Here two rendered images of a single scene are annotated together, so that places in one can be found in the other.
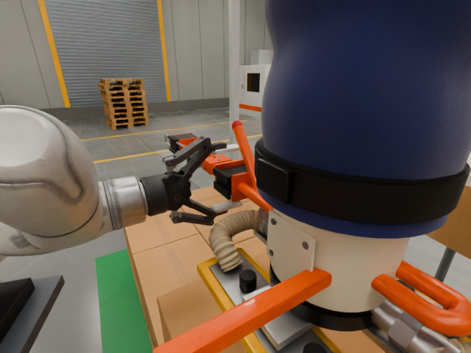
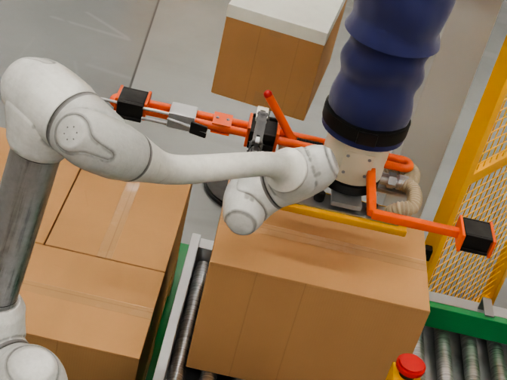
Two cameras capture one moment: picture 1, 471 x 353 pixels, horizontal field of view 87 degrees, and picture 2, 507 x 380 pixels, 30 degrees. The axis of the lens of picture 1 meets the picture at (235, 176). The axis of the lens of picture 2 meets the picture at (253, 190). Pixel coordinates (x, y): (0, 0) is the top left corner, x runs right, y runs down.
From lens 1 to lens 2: 221 cm
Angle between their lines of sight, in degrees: 55
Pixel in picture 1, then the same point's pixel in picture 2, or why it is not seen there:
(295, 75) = (381, 103)
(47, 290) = not seen: hidden behind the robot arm
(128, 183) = not seen: hidden behind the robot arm
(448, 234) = (279, 97)
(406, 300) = (397, 166)
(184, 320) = (247, 260)
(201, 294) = (234, 243)
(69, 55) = not seen: outside the picture
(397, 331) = (391, 181)
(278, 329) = (356, 203)
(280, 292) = (373, 181)
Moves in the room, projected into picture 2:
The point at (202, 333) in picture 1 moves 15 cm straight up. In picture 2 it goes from (372, 200) to (389, 149)
